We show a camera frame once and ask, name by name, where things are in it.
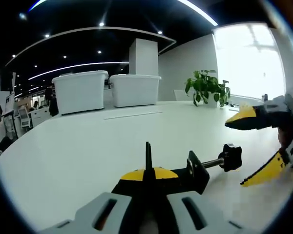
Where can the white plastic storage box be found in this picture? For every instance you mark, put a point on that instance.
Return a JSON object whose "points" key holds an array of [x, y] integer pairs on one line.
{"points": [[134, 92], [79, 95]]}

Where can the green potted plant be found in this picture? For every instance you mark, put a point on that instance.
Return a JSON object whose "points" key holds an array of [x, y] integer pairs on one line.
{"points": [[205, 87]]}

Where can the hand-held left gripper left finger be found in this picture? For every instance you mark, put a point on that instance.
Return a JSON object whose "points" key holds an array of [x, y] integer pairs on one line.
{"points": [[100, 214]]}

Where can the curved ceiling light strip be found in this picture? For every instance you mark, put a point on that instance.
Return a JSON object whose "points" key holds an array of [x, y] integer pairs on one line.
{"points": [[200, 12]]}

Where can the black clamp fixed fixture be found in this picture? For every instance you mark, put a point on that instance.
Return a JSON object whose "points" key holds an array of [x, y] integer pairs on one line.
{"points": [[193, 185]]}

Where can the white office chair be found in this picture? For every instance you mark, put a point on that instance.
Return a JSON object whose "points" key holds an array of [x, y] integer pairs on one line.
{"points": [[24, 119]]}

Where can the white desk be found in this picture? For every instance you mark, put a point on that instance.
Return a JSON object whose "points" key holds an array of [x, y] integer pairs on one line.
{"points": [[88, 151]]}

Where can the person's right hand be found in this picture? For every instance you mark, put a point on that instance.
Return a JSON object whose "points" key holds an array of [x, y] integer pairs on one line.
{"points": [[286, 139]]}

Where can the black knob screw retaining clip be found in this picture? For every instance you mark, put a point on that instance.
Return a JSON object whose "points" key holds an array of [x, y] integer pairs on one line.
{"points": [[230, 158]]}

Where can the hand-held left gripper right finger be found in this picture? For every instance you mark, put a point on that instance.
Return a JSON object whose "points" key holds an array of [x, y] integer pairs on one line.
{"points": [[200, 214]]}

